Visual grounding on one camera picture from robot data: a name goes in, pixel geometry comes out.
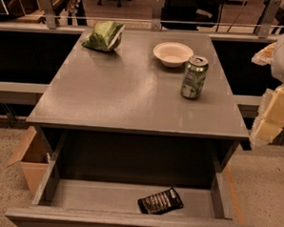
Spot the white paper bowl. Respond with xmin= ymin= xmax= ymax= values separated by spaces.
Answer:
xmin=152 ymin=42 xmax=193 ymax=68

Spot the grey top drawer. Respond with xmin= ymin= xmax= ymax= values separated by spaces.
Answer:
xmin=6 ymin=131 xmax=252 ymax=227

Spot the metal glass railing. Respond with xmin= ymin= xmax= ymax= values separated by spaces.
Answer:
xmin=0 ymin=0 xmax=284 ymax=38

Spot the green soda can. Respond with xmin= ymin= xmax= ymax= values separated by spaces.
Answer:
xmin=180 ymin=55 xmax=209 ymax=100

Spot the open cardboard box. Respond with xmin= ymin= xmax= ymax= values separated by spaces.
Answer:
xmin=7 ymin=126 xmax=50 ymax=196

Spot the green chip bag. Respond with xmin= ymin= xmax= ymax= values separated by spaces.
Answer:
xmin=82 ymin=21 xmax=125 ymax=52

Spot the grey cabinet counter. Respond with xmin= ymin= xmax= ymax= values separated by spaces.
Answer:
xmin=29 ymin=31 xmax=248 ymax=187

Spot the black office chair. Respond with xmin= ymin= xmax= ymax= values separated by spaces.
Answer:
xmin=160 ymin=0 xmax=225 ymax=31

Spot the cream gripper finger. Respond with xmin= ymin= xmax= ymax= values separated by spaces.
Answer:
xmin=252 ymin=42 xmax=276 ymax=66
xmin=250 ymin=84 xmax=284 ymax=146

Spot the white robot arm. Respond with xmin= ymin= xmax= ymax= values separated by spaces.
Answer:
xmin=250 ymin=33 xmax=284 ymax=146

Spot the black rxbar chocolate wrapper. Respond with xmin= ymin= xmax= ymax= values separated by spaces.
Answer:
xmin=137 ymin=188 xmax=184 ymax=215

